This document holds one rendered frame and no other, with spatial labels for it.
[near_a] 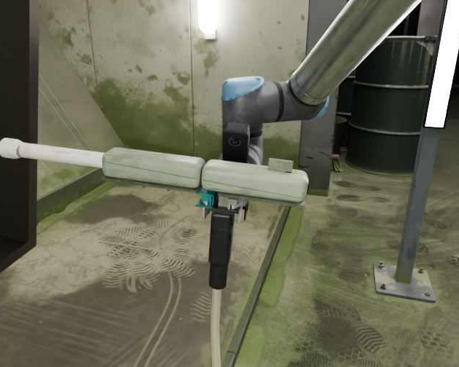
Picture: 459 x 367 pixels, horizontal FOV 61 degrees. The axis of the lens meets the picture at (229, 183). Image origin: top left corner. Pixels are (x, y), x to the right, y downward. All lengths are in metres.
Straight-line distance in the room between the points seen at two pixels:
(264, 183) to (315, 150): 1.71
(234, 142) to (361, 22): 0.27
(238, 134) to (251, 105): 0.17
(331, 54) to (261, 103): 0.18
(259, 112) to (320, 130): 1.41
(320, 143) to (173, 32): 1.04
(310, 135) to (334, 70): 1.49
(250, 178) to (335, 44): 0.30
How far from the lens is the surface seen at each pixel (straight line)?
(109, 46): 2.59
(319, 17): 2.18
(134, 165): 0.59
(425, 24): 7.00
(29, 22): 0.76
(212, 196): 0.58
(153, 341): 1.24
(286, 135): 2.25
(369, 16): 0.68
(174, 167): 0.57
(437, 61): 1.36
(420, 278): 1.69
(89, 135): 2.47
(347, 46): 0.72
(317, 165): 2.28
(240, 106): 0.82
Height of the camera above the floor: 0.87
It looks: 21 degrees down
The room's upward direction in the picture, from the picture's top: straight up
